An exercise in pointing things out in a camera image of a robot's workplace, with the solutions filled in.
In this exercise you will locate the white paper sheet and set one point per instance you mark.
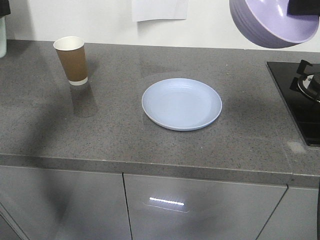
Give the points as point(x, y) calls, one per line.
point(147, 10)

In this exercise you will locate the pale green plastic spoon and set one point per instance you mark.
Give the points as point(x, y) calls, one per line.
point(3, 37)

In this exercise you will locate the light blue plate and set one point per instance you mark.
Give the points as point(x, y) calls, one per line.
point(181, 104)

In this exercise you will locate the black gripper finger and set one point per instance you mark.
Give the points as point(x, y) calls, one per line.
point(304, 7)
point(4, 8)

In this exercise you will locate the grey cabinet door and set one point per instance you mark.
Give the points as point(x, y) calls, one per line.
point(47, 204)
point(165, 208)

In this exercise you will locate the steel gas burner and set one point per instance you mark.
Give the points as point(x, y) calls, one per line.
point(308, 83)

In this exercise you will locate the lilac plastic bowl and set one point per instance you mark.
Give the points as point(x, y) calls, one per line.
point(268, 24)

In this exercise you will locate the brown paper cup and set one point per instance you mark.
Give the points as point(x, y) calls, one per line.
point(71, 53)

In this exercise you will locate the black induction cooktop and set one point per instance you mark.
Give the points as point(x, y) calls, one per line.
point(305, 112)

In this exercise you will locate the grey cabinet door middle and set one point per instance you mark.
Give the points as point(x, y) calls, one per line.
point(47, 204)

